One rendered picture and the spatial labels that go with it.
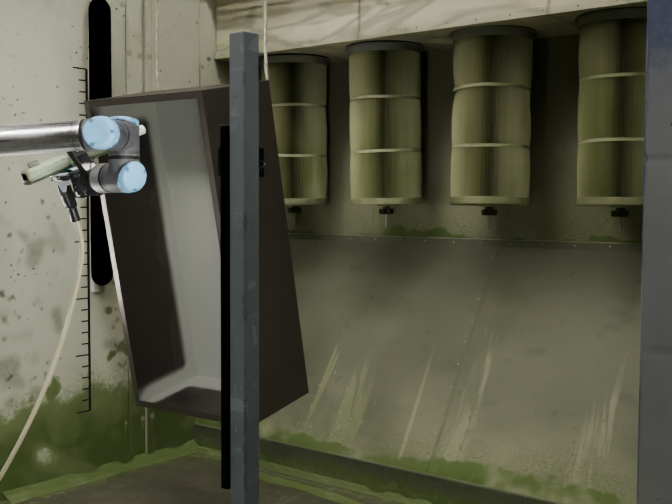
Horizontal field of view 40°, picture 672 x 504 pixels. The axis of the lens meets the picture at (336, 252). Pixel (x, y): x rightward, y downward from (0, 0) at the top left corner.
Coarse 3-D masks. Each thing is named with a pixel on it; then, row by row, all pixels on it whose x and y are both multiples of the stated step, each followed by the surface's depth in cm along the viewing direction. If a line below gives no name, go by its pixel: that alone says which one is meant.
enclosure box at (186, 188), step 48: (144, 96) 320; (192, 96) 307; (144, 144) 363; (192, 144) 361; (144, 192) 364; (192, 192) 367; (144, 240) 365; (192, 240) 374; (288, 240) 343; (144, 288) 366; (192, 288) 381; (288, 288) 344; (144, 336) 367; (192, 336) 388; (288, 336) 345; (144, 384) 368; (192, 384) 381; (288, 384) 346
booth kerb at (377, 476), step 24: (216, 432) 448; (264, 456) 428; (288, 456) 419; (312, 456) 410; (336, 456) 401; (360, 480) 393; (384, 480) 386; (408, 480) 378; (432, 480) 371; (456, 480) 364
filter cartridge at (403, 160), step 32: (352, 64) 415; (384, 64) 408; (416, 64) 414; (352, 96) 418; (384, 96) 407; (416, 96) 414; (352, 128) 417; (384, 128) 410; (416, 128) 415; (352, 160) 419; (384, 160) 409; (416, 160) 416; (352, 192) 421; (384, 192) 410; (416, 192) 416
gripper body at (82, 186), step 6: (78, 174) 281; (72, 180) 283; (78, 180) 281; (84, 180) 283; (72, 186) 286; (78, 186) 283; (84, 186) 283; (90, 186) 283; (72, 192) 286; (78, 192) 286; (84, 192) 285; (90, 192) 283; (96, 192) 281
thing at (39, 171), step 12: (144, 132) 315; (60, 156) 290; (96, 156) 299; (36, 168) 282; (48, 168) 285; (60, 168) 289; (24, 180) 283; (36, 180) 283; (60, 192) 292; (72, 204) 293; (72, 216) 294
